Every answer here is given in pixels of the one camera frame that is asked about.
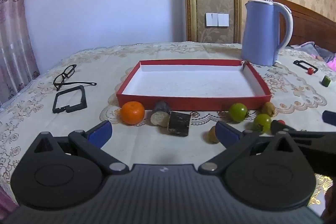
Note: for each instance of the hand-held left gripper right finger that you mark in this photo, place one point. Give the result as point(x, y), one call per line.
point(227, 135)

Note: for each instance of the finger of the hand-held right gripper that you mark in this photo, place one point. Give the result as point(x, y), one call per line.
point(330, 117)
point(304, 132)

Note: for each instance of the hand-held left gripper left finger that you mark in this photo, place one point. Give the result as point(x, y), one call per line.
point(101, 132)

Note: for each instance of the green tomato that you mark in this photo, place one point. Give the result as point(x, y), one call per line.
point(262, 123)
point(238, 112)

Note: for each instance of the red cherry tomato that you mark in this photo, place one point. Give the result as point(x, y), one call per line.
point(310, 71)
point(281, 122)

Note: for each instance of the orange mandarin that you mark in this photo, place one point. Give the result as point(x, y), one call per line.
point(132, 113)

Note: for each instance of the red shallow cardboard box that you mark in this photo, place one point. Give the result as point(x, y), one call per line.
point(194, 82)

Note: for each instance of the small brown fruit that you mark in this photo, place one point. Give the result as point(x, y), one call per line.
point(213, 135)
point(268, 109)

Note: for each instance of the small green cylinder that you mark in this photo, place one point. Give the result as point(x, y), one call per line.
point(326, 81)

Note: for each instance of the pink cloth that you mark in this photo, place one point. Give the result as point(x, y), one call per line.
point(328, 56)

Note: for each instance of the black eyeglasses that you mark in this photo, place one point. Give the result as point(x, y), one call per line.
point(64, 74)

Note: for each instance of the wooden headboard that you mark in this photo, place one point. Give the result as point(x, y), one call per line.
point(309, 22)

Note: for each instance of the blue electric kettle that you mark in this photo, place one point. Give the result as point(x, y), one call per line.
point(258, 35)

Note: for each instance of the patterned pink curtain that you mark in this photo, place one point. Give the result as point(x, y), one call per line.
point(13, 29)

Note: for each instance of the black square frame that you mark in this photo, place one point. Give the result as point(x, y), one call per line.
point(82, 100)

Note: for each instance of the small black frame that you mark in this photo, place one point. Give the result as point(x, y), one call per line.
point(302, 64)

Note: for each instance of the white light switch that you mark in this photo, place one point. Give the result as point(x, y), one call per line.
point(216, 20)

